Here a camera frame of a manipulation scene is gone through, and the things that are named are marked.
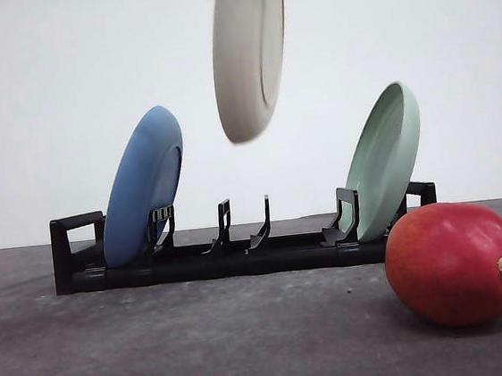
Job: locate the white plate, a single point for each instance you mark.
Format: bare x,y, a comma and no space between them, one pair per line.
249,53

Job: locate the green plate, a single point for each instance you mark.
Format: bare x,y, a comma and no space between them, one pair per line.
385,159

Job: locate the blue plate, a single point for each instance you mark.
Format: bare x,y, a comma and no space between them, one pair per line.
145,179

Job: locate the black dish rack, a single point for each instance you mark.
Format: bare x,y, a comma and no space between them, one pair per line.
81,264

